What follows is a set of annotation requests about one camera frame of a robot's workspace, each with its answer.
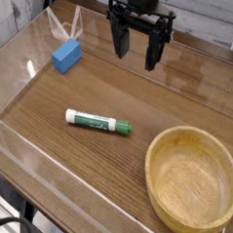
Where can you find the clear acrylic tray wall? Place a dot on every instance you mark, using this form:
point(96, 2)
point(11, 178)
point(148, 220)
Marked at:
point(70, 201)

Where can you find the light wooden bowl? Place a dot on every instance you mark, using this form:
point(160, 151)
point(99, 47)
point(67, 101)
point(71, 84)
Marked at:
point(189, 179)

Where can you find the black metal table frame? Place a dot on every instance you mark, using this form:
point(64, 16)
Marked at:
point(16, 214)

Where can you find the green and white marker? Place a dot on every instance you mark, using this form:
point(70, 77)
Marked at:
point(98, 122)

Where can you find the blue foam block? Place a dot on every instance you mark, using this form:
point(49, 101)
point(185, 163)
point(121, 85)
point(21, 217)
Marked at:
point(66, 55)

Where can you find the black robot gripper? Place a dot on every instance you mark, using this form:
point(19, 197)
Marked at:
point(145, 16)

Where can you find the clear acrylic corner bracket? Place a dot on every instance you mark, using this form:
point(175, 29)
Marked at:
point(65, 31)

